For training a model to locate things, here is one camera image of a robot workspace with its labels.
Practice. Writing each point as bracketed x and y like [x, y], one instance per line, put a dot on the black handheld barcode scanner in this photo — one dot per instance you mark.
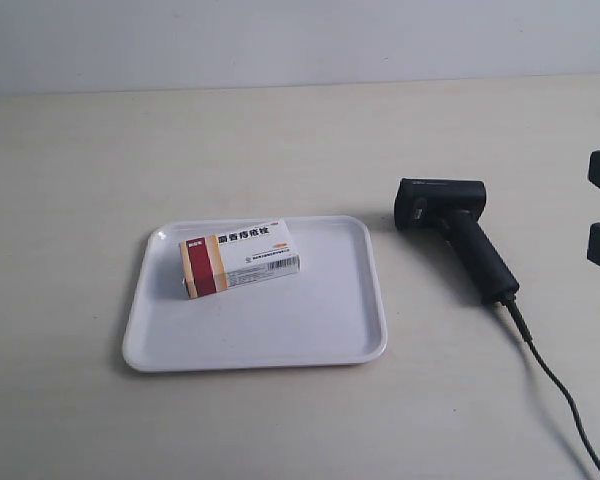
[452, 208]

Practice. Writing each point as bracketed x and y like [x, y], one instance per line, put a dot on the white red medicine box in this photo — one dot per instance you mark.
[238, 257]

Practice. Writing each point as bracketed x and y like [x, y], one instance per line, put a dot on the white plastic tray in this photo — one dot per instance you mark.
[330, 313]

